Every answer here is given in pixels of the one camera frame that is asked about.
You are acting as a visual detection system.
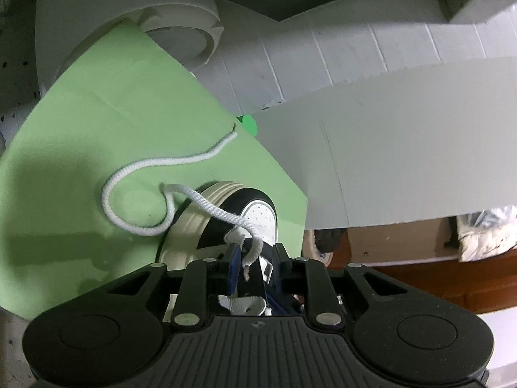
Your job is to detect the white shoelace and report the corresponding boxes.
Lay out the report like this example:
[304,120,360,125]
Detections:
[101,129,265,279]

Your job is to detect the dark cloth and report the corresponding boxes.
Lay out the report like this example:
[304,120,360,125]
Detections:
[314,228,349,255]

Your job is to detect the tape roll with black cloth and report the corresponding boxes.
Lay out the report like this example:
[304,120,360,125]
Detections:
[302,230,336,269]

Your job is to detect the white board panel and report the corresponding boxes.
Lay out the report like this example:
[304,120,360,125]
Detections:
[252,56,517,229]

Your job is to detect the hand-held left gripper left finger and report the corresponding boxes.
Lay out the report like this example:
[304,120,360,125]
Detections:
[106,242,243,330]

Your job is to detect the white crumpled rag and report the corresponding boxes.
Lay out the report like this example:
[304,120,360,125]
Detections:
[456,205,517,263]

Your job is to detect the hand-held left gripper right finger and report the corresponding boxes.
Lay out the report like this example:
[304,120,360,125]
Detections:
[270,242,408,330]

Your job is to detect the green foam board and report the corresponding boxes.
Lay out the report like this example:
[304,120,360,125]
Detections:
[0,19,310,320]

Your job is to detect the green round cap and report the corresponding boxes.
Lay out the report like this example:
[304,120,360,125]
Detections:
[236,114,258,137]

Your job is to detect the brown wooden door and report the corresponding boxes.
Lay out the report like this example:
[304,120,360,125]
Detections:
[346,217,461,266]

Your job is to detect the white round fan housing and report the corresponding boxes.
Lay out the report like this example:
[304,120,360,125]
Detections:
[36,0,225,98]

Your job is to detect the white and black sneaker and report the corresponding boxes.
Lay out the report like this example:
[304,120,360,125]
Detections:
[155,181,348,317]

